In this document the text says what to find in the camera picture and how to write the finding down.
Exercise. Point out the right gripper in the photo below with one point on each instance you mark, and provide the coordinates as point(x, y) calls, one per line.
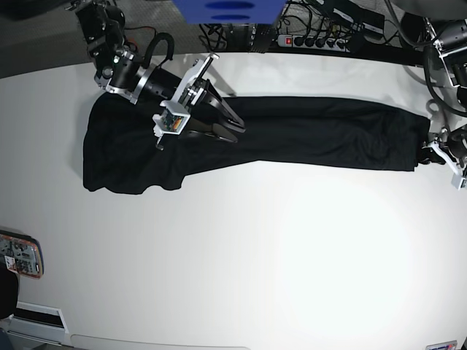
point(162, 84)

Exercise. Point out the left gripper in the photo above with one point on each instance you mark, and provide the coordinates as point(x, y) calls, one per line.
point(454, 146)

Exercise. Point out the black T-shirt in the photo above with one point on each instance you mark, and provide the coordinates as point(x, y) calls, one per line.
point(120, 154)

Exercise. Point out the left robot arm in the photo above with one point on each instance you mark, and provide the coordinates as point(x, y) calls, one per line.
point(438, 28)

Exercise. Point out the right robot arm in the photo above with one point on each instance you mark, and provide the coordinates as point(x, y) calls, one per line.
point(118, 62)

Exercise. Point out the black remote control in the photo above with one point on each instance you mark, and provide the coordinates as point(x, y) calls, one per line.
point(262, 37)

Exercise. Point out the blue plastic box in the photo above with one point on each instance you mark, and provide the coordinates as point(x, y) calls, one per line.
point(230, 11)

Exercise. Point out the white power strip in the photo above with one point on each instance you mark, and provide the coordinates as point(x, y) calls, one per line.
point(313, 43)

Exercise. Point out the black power adapter box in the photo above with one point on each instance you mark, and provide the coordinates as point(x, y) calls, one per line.
point(365, 21)

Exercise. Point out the sticker label card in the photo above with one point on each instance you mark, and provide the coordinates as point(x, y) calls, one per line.
point(449, 345)

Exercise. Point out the black chair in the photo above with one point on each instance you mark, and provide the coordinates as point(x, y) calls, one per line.
point(9, 289)

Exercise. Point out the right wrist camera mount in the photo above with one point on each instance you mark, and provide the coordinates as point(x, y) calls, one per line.
point(176, 111)

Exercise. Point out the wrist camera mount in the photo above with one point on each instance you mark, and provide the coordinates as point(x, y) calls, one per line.
point(176, 111)
point(458, 170)

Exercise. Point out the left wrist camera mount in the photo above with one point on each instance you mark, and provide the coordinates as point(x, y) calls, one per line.
point(458, 170)

